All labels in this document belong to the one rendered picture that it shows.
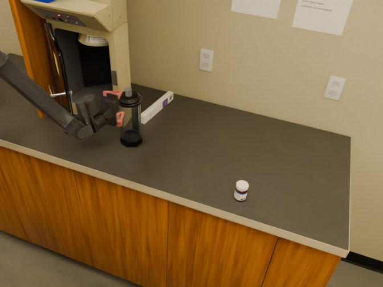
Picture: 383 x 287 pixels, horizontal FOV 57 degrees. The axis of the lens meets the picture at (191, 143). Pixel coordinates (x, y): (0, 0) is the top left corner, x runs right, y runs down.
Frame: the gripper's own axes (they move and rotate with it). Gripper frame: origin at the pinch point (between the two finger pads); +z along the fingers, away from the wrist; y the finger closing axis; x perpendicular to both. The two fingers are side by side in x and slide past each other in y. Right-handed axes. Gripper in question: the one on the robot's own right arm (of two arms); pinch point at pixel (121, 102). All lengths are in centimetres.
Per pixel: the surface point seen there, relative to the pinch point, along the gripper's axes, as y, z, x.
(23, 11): 29, 3, 45
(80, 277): -117, -12, 31
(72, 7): 34.1, 0.4, 17.7
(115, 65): 9.3, 11.9, 9.2
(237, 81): -8, 58, -31
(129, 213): -50, -11, -7
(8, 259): -116, -21, 76
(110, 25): 27.0, 8.7, 7.9
